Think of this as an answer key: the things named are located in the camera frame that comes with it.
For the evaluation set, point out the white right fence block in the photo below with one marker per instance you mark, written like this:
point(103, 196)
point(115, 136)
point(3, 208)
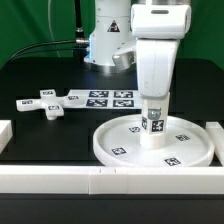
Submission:
point(216, 132)

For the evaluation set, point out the white front fence bar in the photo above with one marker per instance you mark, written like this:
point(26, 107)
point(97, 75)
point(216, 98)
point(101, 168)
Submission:
point(108, 180)

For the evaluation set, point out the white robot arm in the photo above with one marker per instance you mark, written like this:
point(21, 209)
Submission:
point(147, 35)

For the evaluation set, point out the white fence block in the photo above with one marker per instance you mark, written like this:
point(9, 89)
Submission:
point(5, 133)
point(216, 132)

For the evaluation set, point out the white round table top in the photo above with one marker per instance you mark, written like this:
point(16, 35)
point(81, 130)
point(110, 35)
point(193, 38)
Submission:
point(117, 143)

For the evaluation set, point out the white marker sheet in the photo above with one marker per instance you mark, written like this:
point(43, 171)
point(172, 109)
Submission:
point(106, 99)

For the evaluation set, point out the white cross-shaped table base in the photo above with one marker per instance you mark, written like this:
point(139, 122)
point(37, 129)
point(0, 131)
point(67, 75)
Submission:
point(52, 104)

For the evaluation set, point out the black vertical cable connector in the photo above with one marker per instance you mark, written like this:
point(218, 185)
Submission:
point(78, 21)

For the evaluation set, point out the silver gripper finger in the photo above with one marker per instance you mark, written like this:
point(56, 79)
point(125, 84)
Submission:
point(154, 114)

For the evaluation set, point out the white left fence block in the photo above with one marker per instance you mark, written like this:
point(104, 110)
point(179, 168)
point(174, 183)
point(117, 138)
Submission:
point(5, 133)

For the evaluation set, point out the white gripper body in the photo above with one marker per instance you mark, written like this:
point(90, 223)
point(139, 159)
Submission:
point(155, 63)

